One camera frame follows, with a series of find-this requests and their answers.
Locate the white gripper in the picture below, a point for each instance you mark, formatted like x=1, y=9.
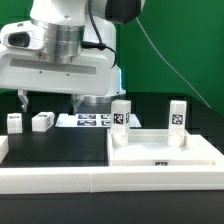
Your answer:
x=90, y=73

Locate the white square table top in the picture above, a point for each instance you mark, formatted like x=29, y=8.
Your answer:
x=149, y=147

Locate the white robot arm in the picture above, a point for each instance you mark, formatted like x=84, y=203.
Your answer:
x=67, y=46

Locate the white fiducial marker sheet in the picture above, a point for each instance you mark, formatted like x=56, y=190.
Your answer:
x=91, y=120

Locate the white U-shaped workspace fence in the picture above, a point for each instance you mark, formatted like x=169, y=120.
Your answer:
x=112, y=179

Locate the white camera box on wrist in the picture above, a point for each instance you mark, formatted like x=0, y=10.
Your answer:
x=22, y=35

